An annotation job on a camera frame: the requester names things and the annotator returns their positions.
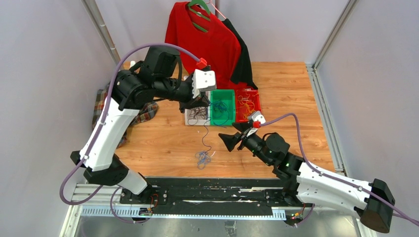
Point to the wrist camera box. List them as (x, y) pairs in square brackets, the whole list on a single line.
[(256, 119), (203, 81)]

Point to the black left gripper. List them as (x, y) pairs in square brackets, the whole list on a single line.
[(193, 102)]

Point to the red plastic bin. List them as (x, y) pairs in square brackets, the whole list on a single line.
[(247, 101)]

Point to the green plastic bin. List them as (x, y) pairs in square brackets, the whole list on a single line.
[(222, 107)]

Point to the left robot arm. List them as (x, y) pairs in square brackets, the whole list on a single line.
[(129, 91)]

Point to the plaid cloth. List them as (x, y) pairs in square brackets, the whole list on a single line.
[(146, 113)]

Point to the red t-shirt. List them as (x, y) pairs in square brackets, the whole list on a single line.
[(210, 40)]

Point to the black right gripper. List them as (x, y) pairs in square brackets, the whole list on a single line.
[(230, 140)]

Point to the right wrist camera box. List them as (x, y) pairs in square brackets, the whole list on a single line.
[(256, 119)]

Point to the pink clothes hanger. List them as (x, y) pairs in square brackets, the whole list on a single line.
[(216, 5)]

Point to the green clothes hanger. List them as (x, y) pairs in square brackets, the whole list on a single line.
[(202, 5)]

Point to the white plastic bin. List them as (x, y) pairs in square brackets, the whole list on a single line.
[(199, 116)]

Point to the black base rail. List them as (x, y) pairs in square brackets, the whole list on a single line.
[(204, 198)]

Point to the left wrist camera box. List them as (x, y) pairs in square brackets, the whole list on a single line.
[(203, 81)]

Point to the black t-shirt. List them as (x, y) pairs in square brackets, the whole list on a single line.
[(242, 74)]

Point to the white stand with pole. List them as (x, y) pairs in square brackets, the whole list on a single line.
[(100, 25)]

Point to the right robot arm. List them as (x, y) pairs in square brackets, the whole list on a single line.
[(306, 183)]

